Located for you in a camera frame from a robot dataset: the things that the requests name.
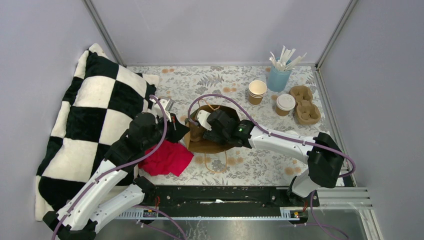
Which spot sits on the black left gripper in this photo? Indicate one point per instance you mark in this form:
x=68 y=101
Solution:
x=178 y=129

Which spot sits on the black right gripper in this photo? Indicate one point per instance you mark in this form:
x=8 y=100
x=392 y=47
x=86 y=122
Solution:
x=212 y=135

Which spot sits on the green paper bag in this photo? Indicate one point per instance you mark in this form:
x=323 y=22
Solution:
x=195 y=141

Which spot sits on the brown paper cup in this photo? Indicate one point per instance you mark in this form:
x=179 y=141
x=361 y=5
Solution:
x=281 y=112

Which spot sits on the white plastic cup lid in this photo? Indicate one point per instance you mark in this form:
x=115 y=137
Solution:
x=286 y=102

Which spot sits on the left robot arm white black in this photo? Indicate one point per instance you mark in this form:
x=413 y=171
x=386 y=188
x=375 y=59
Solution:
x=85 y=215

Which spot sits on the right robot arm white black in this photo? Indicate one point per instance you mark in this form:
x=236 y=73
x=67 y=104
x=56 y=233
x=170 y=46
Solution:
x=319 y=153

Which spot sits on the red cloth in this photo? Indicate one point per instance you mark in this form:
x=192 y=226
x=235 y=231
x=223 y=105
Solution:
x=170 y=158

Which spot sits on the stack of paper cups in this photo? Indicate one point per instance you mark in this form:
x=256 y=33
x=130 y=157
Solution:
x=256 y=91

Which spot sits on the stack of white lids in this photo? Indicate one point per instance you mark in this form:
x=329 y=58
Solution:
x=292 y=132

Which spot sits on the blue cup holder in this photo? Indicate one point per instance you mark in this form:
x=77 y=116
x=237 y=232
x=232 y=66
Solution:
x=277 y=80

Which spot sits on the floral table mat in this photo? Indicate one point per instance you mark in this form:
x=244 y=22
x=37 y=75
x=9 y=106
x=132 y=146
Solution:
x=228 y=86

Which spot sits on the black white checkered pillow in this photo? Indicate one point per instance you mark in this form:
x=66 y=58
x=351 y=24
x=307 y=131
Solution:
x=98 y=106

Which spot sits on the white wrapped straws bundle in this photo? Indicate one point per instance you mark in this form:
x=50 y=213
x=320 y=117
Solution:
x=283 y=63

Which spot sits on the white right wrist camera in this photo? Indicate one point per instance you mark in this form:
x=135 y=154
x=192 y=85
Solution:
x=202 y=119

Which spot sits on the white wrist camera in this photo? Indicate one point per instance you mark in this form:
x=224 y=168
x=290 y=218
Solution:
x=202 y=119
x=165 y=103

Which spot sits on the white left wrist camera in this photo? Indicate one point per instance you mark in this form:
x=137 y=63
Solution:
x=165 y=103

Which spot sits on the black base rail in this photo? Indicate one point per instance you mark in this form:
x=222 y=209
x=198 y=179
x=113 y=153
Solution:
x=186 y=201

